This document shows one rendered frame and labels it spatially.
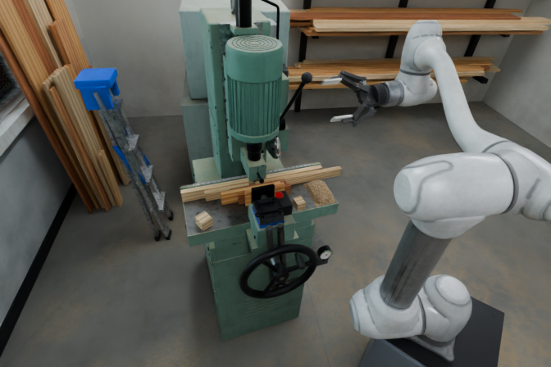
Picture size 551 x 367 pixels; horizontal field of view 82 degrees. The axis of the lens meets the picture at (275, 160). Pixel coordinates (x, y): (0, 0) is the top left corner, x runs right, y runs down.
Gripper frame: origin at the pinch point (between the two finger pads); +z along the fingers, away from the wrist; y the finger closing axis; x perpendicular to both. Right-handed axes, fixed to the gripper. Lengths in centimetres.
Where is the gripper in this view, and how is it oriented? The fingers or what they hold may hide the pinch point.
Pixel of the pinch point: (330, 100)
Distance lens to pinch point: 109.2
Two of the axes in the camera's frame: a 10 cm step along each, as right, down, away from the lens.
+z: -9.5, 1.5, -2.7
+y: -2.2, -9.5, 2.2
